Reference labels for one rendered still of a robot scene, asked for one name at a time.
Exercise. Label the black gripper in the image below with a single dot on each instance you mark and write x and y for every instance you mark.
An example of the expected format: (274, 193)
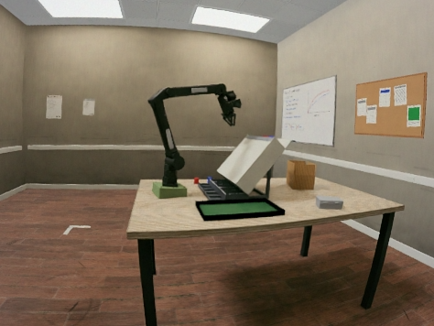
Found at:
(227, 115)

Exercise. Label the brown cardboard box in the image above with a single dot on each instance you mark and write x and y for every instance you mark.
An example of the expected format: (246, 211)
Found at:
(303, 175)

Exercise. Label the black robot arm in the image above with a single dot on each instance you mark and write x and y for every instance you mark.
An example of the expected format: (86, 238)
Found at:
(173, 160)

